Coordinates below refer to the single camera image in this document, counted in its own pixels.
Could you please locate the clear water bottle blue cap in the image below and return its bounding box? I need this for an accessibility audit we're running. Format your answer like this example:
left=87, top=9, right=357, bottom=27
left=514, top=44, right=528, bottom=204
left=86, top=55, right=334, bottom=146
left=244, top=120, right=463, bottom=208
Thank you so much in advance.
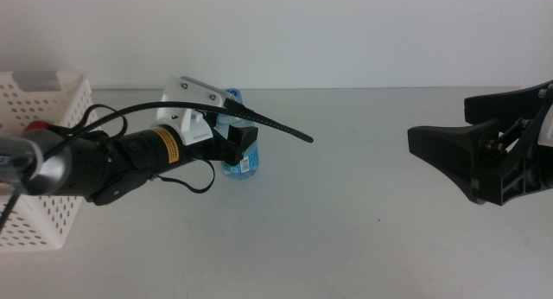
left=214, top=88, right=260, bottom=181

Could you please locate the red cola can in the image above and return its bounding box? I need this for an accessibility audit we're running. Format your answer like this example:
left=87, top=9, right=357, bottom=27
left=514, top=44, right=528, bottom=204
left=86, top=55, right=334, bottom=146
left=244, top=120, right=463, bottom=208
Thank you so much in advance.
left=23, top=120, right=51, bottom=134

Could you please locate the white perforated plastic basket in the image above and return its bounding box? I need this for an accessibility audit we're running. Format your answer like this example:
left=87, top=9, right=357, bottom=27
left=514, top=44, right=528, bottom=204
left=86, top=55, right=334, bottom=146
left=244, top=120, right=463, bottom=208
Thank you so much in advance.
left=0, top=70, right=95, bottom=252

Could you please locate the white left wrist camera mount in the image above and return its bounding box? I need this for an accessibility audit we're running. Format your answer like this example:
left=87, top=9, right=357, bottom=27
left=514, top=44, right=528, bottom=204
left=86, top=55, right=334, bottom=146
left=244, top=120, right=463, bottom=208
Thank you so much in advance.
left=156, top=75, right=234, bottom=147

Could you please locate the braided black left camera cable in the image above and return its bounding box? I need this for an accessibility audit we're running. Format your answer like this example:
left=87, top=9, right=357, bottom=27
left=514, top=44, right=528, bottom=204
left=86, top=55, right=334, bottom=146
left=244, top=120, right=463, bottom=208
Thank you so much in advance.
left=0, top=100, right=315, bottom=233

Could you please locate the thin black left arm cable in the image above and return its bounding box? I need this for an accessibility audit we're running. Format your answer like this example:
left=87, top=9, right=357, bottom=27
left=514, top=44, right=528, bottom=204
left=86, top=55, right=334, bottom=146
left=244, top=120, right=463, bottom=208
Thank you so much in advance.
left=47, top=103, right=129, bottom=140
left=150, top=159, right=216, bottom=194

